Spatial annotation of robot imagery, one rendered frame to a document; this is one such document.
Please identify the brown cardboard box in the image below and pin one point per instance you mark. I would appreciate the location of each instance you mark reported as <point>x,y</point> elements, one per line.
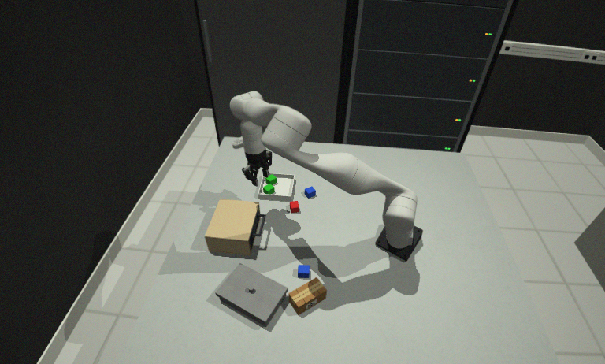
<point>308,295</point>

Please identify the blue block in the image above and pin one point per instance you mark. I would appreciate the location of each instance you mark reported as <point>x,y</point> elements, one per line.
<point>303,271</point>
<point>310,192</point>

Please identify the green block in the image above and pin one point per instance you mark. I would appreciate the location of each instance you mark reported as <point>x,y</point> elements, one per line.
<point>268,189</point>
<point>271,179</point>

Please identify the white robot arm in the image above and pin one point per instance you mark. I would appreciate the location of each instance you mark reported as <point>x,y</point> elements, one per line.
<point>285,134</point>

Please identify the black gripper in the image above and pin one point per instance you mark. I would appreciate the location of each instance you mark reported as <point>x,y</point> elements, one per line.
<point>255,162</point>

